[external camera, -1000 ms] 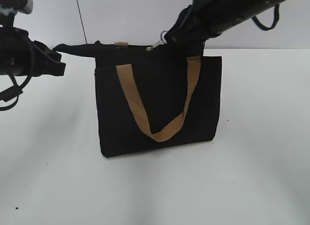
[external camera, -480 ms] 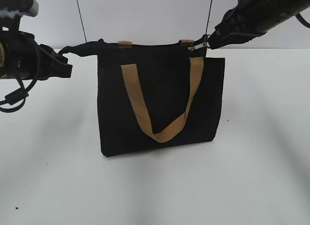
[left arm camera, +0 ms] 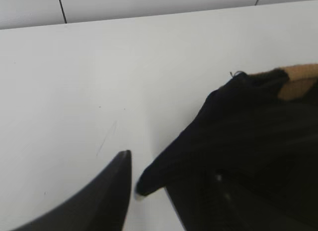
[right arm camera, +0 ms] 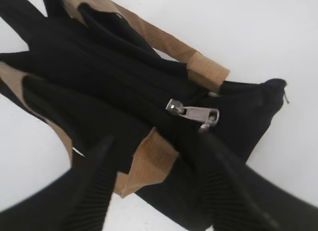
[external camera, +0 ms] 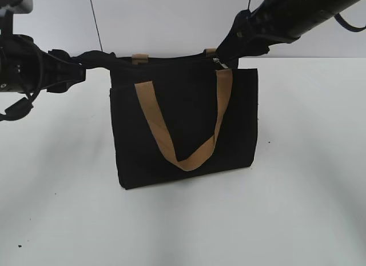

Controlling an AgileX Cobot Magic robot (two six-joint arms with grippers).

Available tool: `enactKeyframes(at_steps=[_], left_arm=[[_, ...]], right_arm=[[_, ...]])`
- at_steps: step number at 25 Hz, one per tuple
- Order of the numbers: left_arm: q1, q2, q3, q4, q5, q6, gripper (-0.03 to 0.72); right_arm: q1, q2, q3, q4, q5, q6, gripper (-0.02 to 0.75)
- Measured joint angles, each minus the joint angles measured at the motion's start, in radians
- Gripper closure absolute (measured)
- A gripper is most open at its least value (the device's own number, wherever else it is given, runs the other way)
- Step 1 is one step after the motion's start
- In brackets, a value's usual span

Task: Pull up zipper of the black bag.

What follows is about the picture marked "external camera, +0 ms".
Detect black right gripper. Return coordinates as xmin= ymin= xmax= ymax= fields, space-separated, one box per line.
xmin=216 ymin=9 xmax=299 ymax=69

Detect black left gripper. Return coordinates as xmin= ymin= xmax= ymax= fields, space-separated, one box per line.
xmin=34 ymin=49 xmax=119 ymax=93

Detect silver zipper pull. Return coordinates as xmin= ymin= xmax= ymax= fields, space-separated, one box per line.
xmin=213 ymin=58 xmax=229 ymax=70

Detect black tote bag tan handles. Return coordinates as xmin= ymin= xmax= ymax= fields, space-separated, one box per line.
xmin=110 ymin=53 xmax=258 ymax=189

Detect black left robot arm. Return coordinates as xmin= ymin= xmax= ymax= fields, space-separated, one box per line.
xmin=1 ymin=11 xmax=116 ymax=94

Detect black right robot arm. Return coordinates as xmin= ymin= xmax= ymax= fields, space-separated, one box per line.
xmin=216 ymin=0 xmax=365 ymax=65

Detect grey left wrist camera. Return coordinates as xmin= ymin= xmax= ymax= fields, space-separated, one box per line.
xmin=1 ymin=0 xmax=33 ymax=17

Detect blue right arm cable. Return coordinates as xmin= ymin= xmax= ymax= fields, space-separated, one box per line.
xmin=333 ymin=13 xmax=366 ymax=33

